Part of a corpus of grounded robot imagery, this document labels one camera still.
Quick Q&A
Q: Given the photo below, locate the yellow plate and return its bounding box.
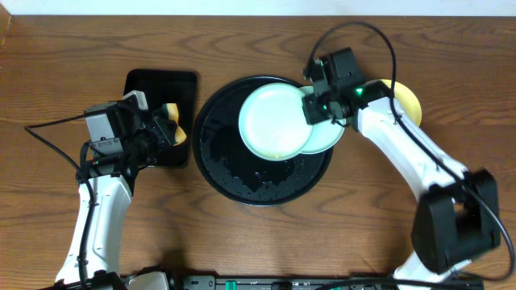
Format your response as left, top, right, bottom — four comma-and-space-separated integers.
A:
394, 81, 422, 126

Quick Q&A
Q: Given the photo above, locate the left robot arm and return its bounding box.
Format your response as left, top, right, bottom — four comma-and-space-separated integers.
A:
56, 99, 186, 289

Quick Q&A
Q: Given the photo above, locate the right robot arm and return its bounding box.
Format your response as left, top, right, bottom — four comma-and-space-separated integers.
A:
303, 77, 505, 289

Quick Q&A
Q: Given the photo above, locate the black rectangular tray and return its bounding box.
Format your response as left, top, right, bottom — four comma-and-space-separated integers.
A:
123, 68, 198, 168

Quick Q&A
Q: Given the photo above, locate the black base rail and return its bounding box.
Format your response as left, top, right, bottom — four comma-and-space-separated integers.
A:
120, 274, 484, 290

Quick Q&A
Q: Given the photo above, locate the light blue plate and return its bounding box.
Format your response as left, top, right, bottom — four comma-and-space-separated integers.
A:
238, 83, 313, 161
295, 104, 344, 155

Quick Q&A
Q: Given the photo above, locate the black round tray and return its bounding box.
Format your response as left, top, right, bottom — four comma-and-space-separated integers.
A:
193, 75, 333, 206

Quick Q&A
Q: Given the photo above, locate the green yellow sponge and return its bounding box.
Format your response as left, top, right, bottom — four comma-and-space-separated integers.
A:
162, 103, 187, 147

